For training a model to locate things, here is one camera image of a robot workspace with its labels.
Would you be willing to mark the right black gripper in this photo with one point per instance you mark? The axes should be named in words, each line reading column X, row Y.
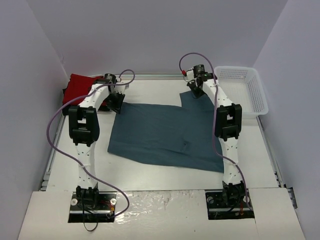
column 196, row 87

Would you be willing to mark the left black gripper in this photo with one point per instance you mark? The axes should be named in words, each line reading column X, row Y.
column 115, row 100

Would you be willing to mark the blue t shirt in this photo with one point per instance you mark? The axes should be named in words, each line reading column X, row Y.
column 167, row 135

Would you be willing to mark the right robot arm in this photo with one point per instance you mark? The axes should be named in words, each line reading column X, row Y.
column 226, row 128

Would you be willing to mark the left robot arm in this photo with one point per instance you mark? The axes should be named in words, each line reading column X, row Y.
column 84, row 130

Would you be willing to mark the red folded t shirt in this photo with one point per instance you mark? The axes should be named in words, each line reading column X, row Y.
column 82, row 83

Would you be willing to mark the white plastic basket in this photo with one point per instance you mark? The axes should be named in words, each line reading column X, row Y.
column 244, row 86

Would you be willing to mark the black folded t shirt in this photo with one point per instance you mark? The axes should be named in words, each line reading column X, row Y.
column 70, row 93

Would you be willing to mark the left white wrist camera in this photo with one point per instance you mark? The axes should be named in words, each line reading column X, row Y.
column 122, row 83

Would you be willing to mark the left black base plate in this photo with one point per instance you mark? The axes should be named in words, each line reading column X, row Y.
column 102, row 212

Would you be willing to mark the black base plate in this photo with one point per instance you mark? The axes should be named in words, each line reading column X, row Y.
column 219, row 209
column 102, row 212

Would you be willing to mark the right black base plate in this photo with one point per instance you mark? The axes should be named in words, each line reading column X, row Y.
column 219, row 209

